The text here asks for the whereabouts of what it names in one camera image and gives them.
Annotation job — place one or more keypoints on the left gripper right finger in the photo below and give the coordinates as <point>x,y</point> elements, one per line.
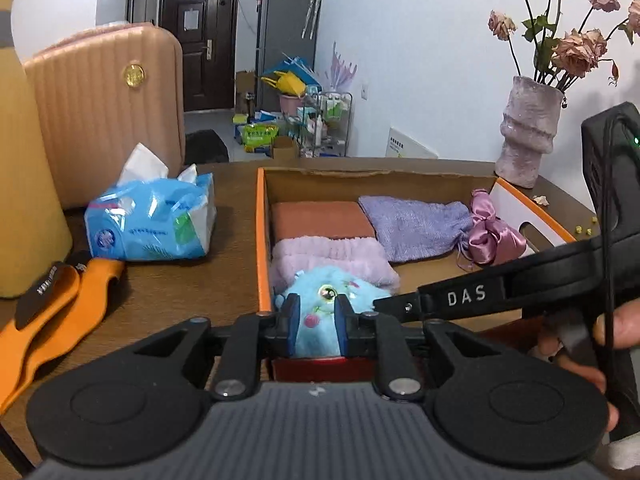
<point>379,337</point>

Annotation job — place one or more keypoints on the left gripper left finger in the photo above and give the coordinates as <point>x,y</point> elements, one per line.
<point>250,340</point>

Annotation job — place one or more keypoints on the blue plush monster toy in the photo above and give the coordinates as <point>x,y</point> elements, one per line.
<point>317,289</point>

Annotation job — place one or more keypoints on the lilac fluffy towel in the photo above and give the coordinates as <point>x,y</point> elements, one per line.
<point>363,257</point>

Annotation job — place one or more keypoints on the pink satin bag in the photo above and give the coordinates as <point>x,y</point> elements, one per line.
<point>485,239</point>

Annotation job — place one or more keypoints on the lilac knit pouch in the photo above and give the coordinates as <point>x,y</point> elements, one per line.
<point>411,230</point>

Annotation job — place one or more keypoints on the person right hand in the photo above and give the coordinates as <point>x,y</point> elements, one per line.
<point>625,326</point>

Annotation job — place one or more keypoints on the red cardboard box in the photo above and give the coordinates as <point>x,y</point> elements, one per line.
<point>276,185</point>

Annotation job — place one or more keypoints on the blue tissue pack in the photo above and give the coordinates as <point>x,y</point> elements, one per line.
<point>149,216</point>

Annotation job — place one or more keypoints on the pink textured vase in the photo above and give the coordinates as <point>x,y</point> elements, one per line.
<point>529,125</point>

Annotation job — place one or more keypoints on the dried pink roses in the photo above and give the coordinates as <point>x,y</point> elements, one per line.
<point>562,55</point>

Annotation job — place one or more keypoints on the yellow thermos jug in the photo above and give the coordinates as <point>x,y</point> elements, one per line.
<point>34,232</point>

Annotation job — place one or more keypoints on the yellow watering can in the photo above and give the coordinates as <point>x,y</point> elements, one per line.
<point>286,83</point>

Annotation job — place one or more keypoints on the pink ribbed suitcase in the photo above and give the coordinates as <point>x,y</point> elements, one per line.
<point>99,94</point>

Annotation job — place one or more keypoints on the dark brown entrance door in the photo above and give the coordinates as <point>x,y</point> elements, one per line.
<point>206,31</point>

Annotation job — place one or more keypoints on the grey refrigerator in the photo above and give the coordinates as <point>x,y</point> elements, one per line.
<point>279,37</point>

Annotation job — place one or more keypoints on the wire storage rack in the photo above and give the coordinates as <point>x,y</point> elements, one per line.
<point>323,123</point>

